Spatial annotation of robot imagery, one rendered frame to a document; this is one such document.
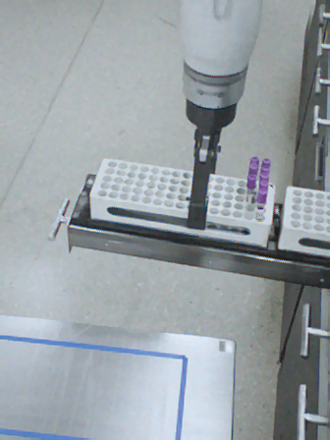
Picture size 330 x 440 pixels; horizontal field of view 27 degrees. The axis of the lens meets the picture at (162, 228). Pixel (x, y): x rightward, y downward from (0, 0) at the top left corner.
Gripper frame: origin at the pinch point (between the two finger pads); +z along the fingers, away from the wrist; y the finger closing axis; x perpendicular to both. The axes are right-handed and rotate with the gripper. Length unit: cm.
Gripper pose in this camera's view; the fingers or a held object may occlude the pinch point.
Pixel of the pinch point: (201, 195)
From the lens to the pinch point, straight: 114.1
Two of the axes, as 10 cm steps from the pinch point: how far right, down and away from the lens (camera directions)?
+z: -0.3, 7.0, 7.2
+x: 9.8, 1.5, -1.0
